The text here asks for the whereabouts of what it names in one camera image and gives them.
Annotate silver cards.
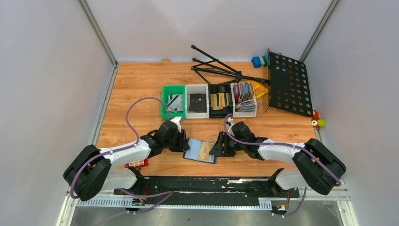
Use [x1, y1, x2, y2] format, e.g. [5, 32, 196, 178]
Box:
[167, 94, 184, 113]

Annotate green bin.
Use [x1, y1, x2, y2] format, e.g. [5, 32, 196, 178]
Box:
[161, 85, 187, 119]

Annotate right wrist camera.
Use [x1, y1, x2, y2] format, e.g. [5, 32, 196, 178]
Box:
[225, 118, 235, 137]

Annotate blue card holder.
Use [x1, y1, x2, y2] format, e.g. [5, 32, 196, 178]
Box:
[183, 138, 216, 164]

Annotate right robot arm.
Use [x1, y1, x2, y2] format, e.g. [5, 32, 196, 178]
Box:
[209, 121, 347, 195]

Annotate red toy block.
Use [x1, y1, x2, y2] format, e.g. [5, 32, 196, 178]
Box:
[125, 159, 148, 169]

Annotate gold cards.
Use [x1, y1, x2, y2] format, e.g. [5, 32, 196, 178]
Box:
[210, 93, 231, 111]

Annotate yellow triangle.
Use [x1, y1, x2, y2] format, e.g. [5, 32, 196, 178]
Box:
[248, 81, 268, 99]

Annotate black perforated stand plate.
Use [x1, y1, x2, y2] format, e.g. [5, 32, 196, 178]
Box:
[268, 51, 313, 117]

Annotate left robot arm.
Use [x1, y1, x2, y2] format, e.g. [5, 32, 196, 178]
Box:
[63, 117, 190, 201]

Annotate white bin with card holders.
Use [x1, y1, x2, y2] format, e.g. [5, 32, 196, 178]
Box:
[230, 82, 258, 118]

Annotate black cards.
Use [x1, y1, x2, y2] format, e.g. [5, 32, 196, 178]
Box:
[188, 93, 207, 113]

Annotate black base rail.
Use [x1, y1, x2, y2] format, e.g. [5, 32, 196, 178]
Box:
[127, 176, 300, 206]

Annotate colourful small toy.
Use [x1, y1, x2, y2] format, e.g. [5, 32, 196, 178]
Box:
[311, 110, 326, 130]

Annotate blue green white blocks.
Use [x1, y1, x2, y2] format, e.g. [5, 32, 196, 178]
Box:
[251, 56, 269, 68]

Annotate white bin with black cards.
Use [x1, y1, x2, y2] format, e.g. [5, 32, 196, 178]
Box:
[184, 84, 209, 119]

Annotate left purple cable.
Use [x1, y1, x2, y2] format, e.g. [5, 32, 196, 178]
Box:
[70, 97, 174, 226]

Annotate black music stand tripod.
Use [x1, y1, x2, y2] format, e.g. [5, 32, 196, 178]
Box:
[191, 45, 271, 85]

